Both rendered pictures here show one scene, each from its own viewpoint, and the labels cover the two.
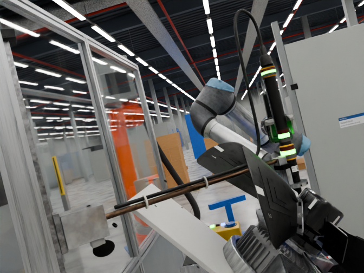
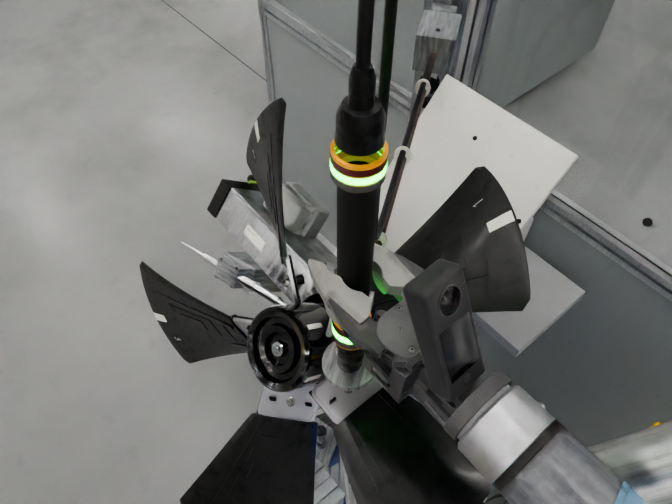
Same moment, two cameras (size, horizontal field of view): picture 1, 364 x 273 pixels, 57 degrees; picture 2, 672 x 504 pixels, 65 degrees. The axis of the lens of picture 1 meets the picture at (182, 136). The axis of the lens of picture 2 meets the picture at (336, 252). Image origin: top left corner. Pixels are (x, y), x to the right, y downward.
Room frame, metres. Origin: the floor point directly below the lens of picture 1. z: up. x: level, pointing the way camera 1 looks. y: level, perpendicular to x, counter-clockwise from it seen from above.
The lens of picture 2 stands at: (1.20, -0.54, 1.89)
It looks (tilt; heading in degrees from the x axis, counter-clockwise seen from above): 52 degrees down; 132
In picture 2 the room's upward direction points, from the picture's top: straight up
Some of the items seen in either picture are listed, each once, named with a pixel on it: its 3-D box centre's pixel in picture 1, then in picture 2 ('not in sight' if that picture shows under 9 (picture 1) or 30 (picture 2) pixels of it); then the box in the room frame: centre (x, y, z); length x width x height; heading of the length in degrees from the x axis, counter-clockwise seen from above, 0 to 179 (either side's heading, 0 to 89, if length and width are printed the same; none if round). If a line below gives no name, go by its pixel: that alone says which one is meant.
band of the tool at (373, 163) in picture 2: (268, 72); (358, 162); (1.01, -0.30, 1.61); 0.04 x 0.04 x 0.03
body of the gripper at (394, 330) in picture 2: (277, 128); (431, 364); (1.12, -0.32, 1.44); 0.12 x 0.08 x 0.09; 171
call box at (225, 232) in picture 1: (222, 239); not in sight; (1.42, -0.07, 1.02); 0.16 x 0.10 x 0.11; 81
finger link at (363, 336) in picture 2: not in sight; (369, 323); (1.06, -0.33, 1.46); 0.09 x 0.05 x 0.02; 1
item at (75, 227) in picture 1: (80, 225); (437, 40); (0.74, 0.26, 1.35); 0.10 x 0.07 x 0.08; 116
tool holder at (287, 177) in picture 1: (290, 170); (352, 340); (1.01, -0.29, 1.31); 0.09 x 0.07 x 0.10; 116
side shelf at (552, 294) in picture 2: not in sight; (489, 272); (0.99, 0.26, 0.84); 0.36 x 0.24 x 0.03; 171
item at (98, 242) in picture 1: (103, 245); (429, 79); (0.76, 0.23, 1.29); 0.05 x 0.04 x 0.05; 116
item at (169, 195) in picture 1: (203, 184); (403, 155); (0.88, -0.02, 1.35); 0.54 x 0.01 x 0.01; 116
